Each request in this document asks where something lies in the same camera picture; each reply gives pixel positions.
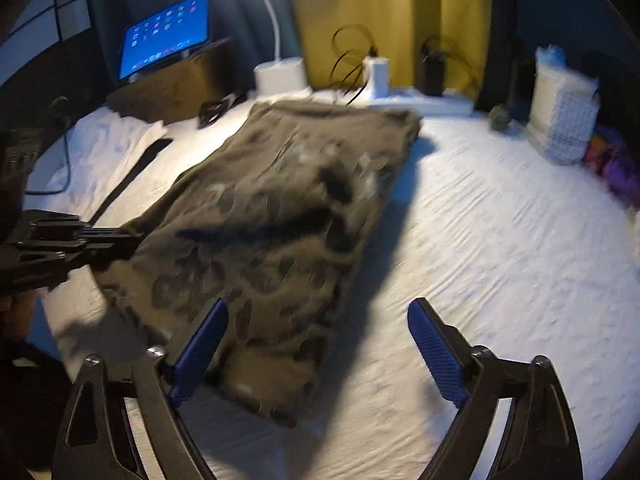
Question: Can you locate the white power strip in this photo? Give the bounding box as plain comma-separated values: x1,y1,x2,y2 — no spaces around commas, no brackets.
370,87,473,117

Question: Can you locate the black braided cable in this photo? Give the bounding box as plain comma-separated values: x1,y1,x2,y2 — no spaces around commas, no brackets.
25,97,73,196

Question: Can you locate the person's left hand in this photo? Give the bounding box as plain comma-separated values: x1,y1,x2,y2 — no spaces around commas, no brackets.
0,290,40,343

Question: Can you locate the brown cardboard box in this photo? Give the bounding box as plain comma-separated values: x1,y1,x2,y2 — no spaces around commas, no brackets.
107,37,236,123

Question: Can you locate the tablet with blue screen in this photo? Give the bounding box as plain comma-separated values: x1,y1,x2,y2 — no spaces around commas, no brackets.
117,0,211,83

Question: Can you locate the white gooseneck desk lamp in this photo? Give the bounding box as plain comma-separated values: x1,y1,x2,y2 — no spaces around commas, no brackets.
192,0,308,95

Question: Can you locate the black bundled cable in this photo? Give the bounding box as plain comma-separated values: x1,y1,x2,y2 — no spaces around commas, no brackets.
199,91,248,128

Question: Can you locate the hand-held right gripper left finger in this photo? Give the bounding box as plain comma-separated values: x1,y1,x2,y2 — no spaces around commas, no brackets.
51,297,230,480

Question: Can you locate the black strap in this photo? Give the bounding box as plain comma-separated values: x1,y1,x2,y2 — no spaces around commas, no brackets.
87,137,173,226

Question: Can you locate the small green mossy lump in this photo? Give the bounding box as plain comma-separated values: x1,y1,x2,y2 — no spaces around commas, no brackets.
487,105,511,133

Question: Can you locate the white plastic basket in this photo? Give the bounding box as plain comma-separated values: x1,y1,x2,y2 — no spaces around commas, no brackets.
527,75,601,163

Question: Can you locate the white cloth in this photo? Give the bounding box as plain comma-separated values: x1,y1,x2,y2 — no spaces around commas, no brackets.
30,107,168,221

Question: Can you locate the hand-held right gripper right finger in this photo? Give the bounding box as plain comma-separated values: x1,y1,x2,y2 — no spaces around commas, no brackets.
407,297,585,480

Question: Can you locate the yellow curtain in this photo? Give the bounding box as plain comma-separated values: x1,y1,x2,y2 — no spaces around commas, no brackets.
292,0,488,101

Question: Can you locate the olive green t-shirt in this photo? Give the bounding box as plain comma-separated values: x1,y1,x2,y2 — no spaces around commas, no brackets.
97,100,423,428

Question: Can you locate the pack of face masks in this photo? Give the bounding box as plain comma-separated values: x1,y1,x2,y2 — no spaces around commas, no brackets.
535,45,598,91

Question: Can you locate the white charger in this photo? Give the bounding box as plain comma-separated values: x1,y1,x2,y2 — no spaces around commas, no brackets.
365,57,391,101

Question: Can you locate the black charger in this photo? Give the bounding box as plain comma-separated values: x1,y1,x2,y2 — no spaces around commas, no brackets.
420,50,446,97

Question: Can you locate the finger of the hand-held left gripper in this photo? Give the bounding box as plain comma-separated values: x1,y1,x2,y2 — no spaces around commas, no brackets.
15,209,148,246
0,240,143,291

